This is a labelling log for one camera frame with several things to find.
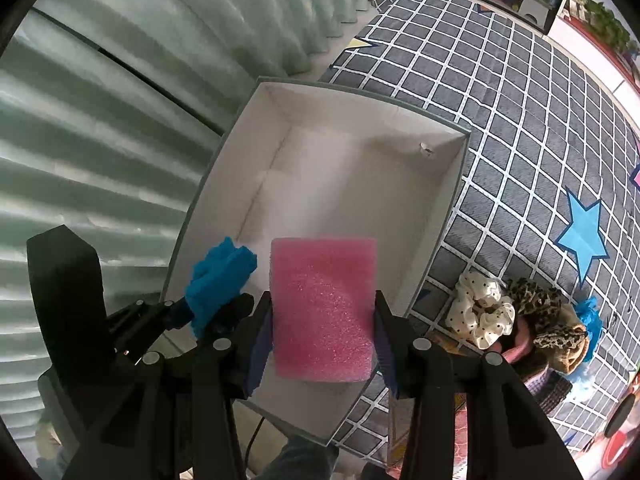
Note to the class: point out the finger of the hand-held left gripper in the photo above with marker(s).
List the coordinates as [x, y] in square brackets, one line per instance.
[150, 316]
[235, 312]

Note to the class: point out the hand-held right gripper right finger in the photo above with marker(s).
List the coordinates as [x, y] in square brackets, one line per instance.
[386, 355]

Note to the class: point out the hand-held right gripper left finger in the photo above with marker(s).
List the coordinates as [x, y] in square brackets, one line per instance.
[259, 355]

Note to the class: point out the blue cloth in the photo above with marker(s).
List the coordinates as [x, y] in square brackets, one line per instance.
[220, 280]

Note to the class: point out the pink foam sponge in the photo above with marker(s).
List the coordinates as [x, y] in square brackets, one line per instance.
[322, 305]

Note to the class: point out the leopard print scrunchie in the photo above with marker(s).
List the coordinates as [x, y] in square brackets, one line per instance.
[537, 302]

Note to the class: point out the striped knit sock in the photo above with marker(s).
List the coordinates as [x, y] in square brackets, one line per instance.
[550, 390]

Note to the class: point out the white cardboard box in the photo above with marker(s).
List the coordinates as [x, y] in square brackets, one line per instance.
[345, 160]

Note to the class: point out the colourful printed packet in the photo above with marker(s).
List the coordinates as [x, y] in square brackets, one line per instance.
[398, 427]

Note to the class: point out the white polka dot scrunchie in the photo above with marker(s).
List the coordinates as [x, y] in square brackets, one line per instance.
[482, 310]

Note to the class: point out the person's leg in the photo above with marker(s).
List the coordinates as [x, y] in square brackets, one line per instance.
[295, 460]

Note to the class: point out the pink scrunchie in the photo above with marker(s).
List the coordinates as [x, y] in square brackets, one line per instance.
[520, 345]

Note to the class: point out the tan cloth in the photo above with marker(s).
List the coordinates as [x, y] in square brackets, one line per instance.
[570, 357]

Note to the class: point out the blue scrunchie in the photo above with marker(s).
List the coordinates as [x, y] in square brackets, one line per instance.
[590, 317]

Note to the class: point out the grey checked star bedsheet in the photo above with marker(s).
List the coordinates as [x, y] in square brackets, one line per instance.
[525, 160]

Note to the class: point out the red round object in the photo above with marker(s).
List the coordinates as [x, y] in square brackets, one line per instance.
[616, 442]

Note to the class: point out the green plant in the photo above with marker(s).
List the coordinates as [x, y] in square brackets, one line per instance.
[607, 22]

